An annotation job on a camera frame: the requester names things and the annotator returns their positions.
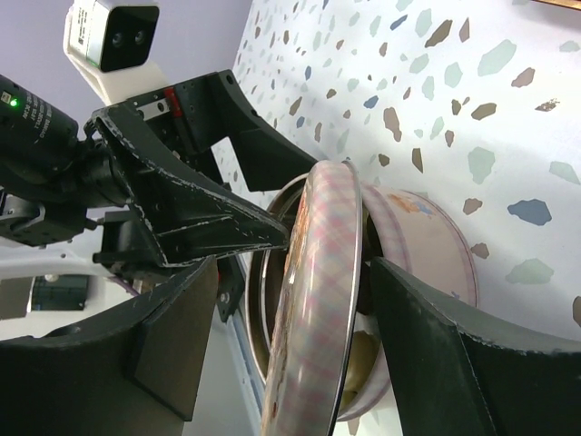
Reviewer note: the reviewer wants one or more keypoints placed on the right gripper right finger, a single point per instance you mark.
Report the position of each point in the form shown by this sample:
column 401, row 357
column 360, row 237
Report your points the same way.
column 456, row 370

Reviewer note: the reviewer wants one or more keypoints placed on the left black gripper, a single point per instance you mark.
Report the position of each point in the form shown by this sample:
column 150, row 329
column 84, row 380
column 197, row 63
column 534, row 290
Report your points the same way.
column 160, row 164

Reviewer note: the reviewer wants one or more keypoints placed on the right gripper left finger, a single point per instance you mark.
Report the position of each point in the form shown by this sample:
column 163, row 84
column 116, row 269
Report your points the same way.
column 134, row 369

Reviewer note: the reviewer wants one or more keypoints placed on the round silver tin lid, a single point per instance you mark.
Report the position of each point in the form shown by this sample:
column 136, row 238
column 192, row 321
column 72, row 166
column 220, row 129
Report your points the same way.
column 311, row 339

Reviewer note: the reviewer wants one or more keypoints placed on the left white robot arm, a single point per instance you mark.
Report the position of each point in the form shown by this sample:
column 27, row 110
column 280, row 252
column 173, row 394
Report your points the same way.
column 46, row 189

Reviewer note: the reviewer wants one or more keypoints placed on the tan round chocolate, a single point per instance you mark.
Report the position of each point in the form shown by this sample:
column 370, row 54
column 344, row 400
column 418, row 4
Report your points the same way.
column 363, row 354

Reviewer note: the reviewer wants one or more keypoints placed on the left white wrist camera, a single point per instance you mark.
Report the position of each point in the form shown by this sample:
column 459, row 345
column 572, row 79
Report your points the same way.
column 109, row 43

